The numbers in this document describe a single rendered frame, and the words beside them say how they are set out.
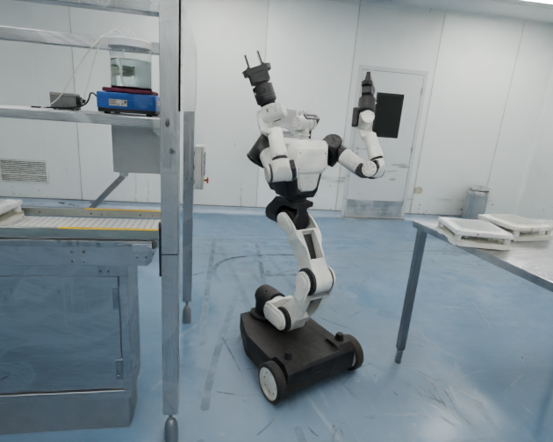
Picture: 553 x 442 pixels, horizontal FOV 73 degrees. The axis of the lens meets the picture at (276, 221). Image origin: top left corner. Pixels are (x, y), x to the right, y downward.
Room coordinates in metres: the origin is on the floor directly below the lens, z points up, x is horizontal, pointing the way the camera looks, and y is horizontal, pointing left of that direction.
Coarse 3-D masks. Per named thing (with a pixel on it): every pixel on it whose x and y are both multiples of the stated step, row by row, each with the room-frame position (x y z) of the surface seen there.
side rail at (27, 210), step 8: (24, 208) 1.48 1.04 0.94; (32, 208) 1.49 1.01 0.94; (40, 208) 1.49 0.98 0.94; (48, 208) 1.50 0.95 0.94; (56, 208) 1.51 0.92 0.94; (64, 208) 1.51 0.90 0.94; (72, 208) 1.52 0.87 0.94; (72, 216) 1.51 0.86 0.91; (80, 216) 1.52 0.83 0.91; (88, 216) 1.52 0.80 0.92; (96, 216) 1.53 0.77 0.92; (104, 216) 1.54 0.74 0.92; (112, 216) 1.54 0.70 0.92; (120, 216) 1.55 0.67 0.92; (128, 216) 1.55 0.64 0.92; (136, 216) 1.56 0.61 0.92; (144, 216) 1.56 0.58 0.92; (160, 216) 1.58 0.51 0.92
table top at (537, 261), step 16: (416, 224) 1.97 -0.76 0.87; (432, 224) 1.95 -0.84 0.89; (448, 240) 1.74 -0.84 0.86; (544, 240) 1.79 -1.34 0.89; (480, 256) 1.55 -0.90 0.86; (496, 256) 1.49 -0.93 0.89; (512, 256) 1.50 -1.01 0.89; (528, 256) 1.52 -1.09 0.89; (544, 256) 1.54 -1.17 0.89; (512, 272) 1.40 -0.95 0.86; (528, 272) 1.34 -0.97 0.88; (544, 272) 1.34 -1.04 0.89; (544, 288) 1.27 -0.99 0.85
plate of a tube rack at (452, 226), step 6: (444, 222) 1.74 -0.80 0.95; (450, 222) 1.73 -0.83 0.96; (450, 228) 1.66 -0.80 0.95; (456, 228) 1.62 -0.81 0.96; (498, 228) 1.68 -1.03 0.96; (456, 234) 1.59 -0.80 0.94; (462, 234) 1.59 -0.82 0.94; (468, 234) 1.58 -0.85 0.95; (474, 234) 1.58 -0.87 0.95; (480, 234) 1.58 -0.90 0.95; (486, 234) 1.58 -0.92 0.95; (492, 234) 1.58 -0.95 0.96; (498, 234) 1.58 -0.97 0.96; (504, 234) 1.58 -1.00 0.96; (510, 234) 1.59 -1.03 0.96
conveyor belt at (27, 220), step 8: (24, 216) 1.48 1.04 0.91; (16, 224) 1.37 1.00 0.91; (24, 224) 1.38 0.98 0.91; (32, 224) 1.38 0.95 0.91; (40, 224) 1.39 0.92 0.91; (48, 224) 1.40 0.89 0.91; (56, 224) 1.41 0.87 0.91; (64, 224) 1.41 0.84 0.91; (72, 224) 1.42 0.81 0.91; (80, 224) 1.43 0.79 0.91; (88, 224) 1.44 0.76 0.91; (96, 224) 1.44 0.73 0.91; (104, 224) 1.45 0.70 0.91; (112, 224) 1.46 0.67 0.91; (120, 224) 1.47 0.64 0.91; (128, 224) 1.48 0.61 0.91; (136, 224) 1.49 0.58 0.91; (144, 224) 1.49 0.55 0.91; (152, 224) 1.50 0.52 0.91
